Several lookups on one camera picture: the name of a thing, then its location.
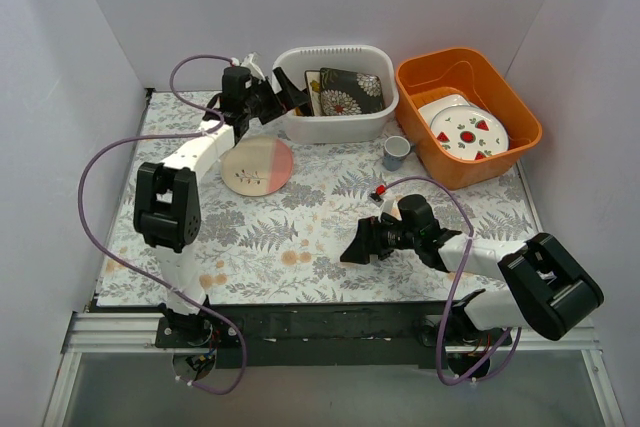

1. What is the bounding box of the square dark rimmed plate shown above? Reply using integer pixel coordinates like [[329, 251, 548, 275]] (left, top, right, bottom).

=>
[[304, 70, 324, 116]]

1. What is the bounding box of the black floral square plate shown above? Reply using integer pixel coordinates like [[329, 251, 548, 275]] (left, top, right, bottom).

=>
[[319, 68, 385, 116]]

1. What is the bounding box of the pink round plate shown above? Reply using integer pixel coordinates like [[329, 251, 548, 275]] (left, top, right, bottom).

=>
[[220, 136, 294, 197]]

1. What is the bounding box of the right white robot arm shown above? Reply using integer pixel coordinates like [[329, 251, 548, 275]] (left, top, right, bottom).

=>
[[340, 194, 604, 345]]

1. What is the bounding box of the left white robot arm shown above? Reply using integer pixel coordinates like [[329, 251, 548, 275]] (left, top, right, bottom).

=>
[[133, 62, 308, 347]]

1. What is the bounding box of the white plastic bin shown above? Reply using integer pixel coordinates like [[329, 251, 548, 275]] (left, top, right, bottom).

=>
[[273, 45, 399, 144]]

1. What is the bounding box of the white plate in orange bin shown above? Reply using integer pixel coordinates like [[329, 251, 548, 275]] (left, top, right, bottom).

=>
[[418, 94, 476, 126]]

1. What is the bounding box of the orange plastic bin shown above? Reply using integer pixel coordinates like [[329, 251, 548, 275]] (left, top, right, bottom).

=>
[[395, 47, 543, 190]]

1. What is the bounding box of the small grey white cup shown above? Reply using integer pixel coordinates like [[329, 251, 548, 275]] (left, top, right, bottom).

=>
[[382, 136, 414, 172]]

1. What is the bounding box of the floral patterned table mat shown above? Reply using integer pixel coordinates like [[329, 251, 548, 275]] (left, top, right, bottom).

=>
[[96, 89, 558, 307]]

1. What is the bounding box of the watermelon pattern round plate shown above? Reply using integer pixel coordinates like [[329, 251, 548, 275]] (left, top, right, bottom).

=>
[[430, 106, 509, 161]]

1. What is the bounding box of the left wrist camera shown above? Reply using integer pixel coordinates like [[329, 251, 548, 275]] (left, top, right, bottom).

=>
[[231, 52, 266, 81]]

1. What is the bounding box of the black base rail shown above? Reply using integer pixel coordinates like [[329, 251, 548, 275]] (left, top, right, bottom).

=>
[[64, 299, 601, 368]]

